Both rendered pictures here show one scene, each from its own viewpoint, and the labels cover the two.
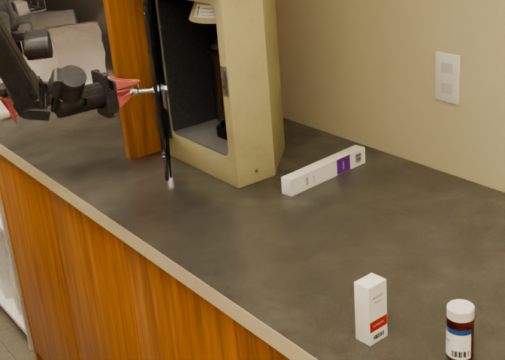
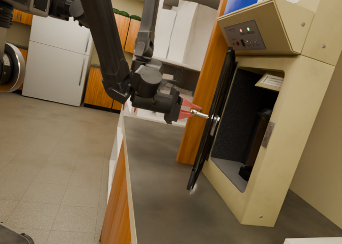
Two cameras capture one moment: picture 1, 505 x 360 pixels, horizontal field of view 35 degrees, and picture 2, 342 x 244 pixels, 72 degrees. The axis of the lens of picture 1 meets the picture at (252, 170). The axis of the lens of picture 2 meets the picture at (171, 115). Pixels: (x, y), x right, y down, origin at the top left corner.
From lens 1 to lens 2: 1.15 m
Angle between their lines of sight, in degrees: 21
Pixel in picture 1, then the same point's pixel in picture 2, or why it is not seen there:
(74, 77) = (151, 76)
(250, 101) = (281, 160)
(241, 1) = (312, 76)
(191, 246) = not seen: outside the picture
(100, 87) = (171, 98)
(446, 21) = not seen: outside the picture
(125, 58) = (201, 100)
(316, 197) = not seen: outside the picture
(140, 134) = (190, 150)
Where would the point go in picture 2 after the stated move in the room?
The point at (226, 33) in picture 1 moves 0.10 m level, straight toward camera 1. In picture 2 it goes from (288, 95) to (294, 96)
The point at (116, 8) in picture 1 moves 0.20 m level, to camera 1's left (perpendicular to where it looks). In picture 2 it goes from (209, 68) to (163, 56)
